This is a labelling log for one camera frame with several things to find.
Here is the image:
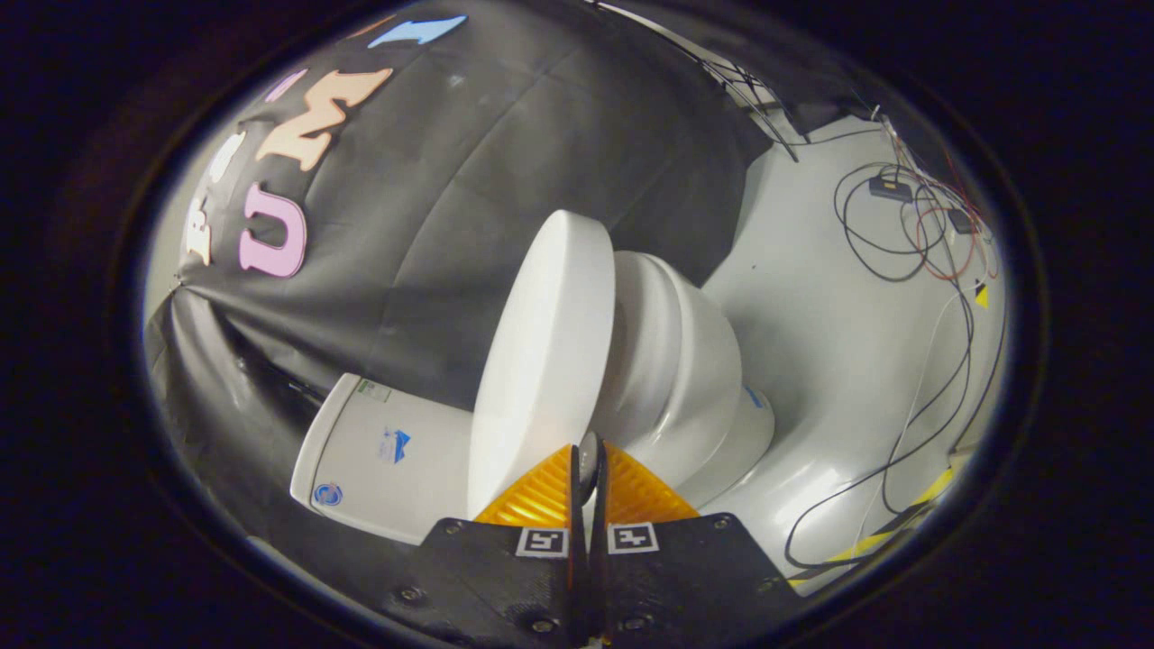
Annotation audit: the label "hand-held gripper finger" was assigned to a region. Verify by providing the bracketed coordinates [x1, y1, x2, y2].
[591, 440, 794, 648]
[397, 443, 589, 648]

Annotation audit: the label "black lid lifter handle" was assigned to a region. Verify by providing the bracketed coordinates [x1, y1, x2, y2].
[577, 431, 603, 506]

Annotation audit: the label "white toilet lid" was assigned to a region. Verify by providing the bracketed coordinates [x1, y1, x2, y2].
[467, 210, 617, 519]

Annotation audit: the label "white ceramic toilet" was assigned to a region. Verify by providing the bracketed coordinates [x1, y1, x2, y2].
[290, 251, 776, 546]

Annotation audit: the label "yellow floor tape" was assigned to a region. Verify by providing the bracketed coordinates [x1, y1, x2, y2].
[793, 467, 957, 587]

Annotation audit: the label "black backdrop cloth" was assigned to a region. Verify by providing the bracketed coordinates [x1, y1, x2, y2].
[144, 0, 866, 587]

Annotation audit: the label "tangled black cables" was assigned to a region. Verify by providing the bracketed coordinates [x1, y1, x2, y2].
[784, 162, 1007, 571]

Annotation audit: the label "red cable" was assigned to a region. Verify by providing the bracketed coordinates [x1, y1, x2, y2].
[915, 149, 1000, 282]

